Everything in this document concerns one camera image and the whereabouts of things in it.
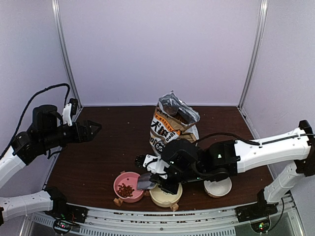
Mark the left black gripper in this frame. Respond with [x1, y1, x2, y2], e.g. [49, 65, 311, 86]
[40, 119, 101, 150]

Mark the metal food scoop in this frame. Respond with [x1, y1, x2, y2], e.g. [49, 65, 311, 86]
[137, 173, 158, 190]

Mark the brown dog food bag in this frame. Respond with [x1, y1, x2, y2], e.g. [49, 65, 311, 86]
[149, 92, 200, 156]

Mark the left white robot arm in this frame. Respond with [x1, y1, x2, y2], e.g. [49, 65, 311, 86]
[0, 103, 102, 224]

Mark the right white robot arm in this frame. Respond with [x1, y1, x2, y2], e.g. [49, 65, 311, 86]
[137, 120, 315, 222]

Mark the yellow pet bowl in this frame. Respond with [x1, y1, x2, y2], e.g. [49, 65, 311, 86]
[149, 184, 183, 207]

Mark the pink pet bowl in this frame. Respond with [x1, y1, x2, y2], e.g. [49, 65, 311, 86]
[113, 172, 144, 203]

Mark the brown kibble in pink bowl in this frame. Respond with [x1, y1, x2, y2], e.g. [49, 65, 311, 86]
[117, 183, 134, 198]

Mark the wooden bowl stand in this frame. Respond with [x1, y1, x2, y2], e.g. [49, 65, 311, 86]
[113, 170, 180, 212]

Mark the white ceramic bowl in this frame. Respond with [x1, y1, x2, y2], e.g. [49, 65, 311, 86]
[203, 177, 232, 198]

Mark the brown kibble in bag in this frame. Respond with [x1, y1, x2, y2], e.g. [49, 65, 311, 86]
[170, 111, 189, 124]

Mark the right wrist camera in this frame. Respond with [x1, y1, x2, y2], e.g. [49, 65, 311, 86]
[134, 154, 165, 175]

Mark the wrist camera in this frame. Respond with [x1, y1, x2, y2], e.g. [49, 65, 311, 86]
[62, 98, 78, 126]
[134, 154, 165, 175]

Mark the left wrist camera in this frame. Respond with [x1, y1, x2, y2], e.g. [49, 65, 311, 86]
[62, 98, 78, 126]

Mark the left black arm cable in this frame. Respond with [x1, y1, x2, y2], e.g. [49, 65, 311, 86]
[0, 83, 71, 158]

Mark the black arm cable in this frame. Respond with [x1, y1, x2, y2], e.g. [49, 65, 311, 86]
[0, 83, 71, 158]
[194, 132, 261, 148]

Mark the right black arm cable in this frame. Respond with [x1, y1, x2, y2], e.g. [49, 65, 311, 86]
[194, 132, 261, 148]

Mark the left aluminium frame post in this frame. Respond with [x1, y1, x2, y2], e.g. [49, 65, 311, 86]
[51, 0, 83, 109]

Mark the aluminium frame post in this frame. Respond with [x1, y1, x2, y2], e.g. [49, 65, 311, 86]
[238, 0, 268, 110]
[51, 0, 83, 109]

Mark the front aluminium rail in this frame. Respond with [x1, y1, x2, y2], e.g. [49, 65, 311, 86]
[24, 191, 303, 236]

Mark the right aluminium frame post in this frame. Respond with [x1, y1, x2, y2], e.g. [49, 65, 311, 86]
[238, 0, 268, 110]

